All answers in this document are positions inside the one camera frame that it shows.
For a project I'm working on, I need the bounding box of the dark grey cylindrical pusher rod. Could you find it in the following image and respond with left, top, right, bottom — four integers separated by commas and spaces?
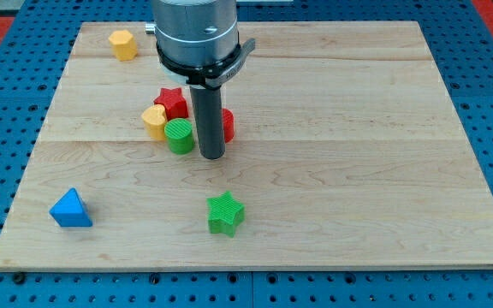
190, 87, 225, 160

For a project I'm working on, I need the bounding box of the green star block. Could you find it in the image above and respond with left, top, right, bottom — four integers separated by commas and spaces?
206, 191, 245, 238

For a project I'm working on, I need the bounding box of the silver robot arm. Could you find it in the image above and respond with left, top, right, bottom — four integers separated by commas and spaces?
151, 0, 245, 159

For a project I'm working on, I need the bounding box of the red circle block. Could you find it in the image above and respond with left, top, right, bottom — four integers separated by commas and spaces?
222, 108, 235, 143

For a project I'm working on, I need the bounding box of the red star block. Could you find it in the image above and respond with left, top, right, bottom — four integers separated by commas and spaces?
153, 87, 189, 120

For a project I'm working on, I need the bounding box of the green circle block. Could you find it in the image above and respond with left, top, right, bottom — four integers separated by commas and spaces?
164, 118, 194, 155

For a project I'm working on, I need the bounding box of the black clamp with grey tie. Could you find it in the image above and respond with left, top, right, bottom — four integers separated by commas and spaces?
156, 38, 256, 90

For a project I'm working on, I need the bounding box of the yellow heart block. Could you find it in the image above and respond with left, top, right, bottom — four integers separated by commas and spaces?
141, 104, 168, 141

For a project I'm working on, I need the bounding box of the yellow hexagon block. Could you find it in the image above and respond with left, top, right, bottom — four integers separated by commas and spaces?
108, 30, 138, 61

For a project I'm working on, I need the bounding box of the wooden board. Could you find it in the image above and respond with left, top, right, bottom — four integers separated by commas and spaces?
0, 21, 493, 272

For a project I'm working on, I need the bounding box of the blue triangle block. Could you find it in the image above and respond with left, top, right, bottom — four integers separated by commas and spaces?
49, 187, 93, 228

